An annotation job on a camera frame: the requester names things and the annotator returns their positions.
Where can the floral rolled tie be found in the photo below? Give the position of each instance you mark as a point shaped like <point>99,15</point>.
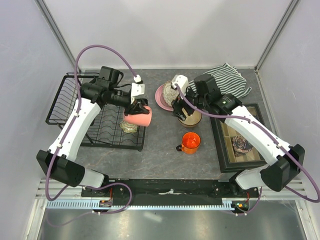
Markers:
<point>240,146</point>

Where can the striped towel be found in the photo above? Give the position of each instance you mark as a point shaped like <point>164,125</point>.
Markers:
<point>219,81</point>

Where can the speckled grey plate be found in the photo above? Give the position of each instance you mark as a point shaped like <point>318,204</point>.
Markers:
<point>169,94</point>

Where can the patterned small bowl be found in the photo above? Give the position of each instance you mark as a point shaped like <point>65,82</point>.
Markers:
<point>128,127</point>

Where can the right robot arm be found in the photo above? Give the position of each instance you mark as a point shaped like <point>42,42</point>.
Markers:
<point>283,160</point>

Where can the black glass-lid display box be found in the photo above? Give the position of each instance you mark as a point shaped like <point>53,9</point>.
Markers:
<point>228,163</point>

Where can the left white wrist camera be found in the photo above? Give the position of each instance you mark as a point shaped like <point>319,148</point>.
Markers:
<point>137,88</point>

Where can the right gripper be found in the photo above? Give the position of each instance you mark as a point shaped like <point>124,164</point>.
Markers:
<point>177,104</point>

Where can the black wire dish rack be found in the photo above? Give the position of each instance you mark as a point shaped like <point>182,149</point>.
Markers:
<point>104,131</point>

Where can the brown bowl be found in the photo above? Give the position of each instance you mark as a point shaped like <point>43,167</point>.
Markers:
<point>191,120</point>

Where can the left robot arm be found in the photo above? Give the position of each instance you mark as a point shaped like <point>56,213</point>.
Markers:
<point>58,162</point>

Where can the pink mug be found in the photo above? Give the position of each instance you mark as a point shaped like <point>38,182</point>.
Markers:
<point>141,119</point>

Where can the white cable duct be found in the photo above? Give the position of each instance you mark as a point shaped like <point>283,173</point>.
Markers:
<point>89,204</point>

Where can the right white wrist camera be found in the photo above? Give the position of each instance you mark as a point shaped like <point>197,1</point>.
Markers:
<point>181,81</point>

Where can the pink plate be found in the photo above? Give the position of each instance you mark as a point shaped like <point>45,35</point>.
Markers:
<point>161,101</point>

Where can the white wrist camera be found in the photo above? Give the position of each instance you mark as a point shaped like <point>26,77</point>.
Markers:
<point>137,88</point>
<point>181,81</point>

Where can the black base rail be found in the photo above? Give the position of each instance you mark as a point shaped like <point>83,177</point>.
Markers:
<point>183,192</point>

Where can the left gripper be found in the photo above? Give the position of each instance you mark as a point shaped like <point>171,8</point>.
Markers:
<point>138,107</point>

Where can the orange mug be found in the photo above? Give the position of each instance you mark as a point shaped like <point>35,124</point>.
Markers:
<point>190,143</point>

